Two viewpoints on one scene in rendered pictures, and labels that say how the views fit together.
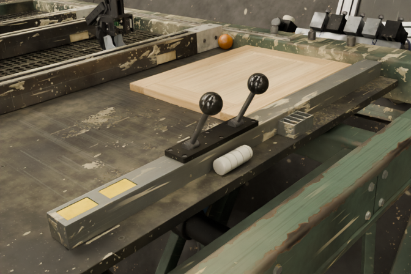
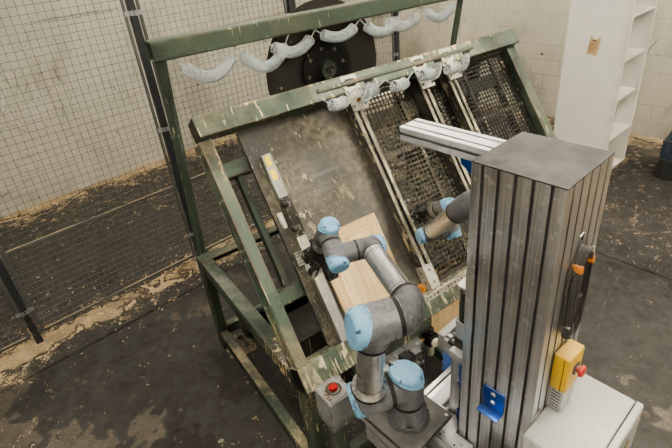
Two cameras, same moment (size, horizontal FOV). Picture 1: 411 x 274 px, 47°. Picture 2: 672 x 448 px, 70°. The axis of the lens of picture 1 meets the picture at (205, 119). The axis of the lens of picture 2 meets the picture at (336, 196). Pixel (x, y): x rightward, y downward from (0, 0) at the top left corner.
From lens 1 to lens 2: 1.87 m
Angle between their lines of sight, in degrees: 51
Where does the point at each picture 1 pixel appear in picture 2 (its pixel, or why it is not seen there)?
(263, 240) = (229, 198)
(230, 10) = not seen: hidden behind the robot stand
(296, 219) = (233, 211)
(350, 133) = (295, 289)
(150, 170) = (280, 187)
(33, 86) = (375, 167)
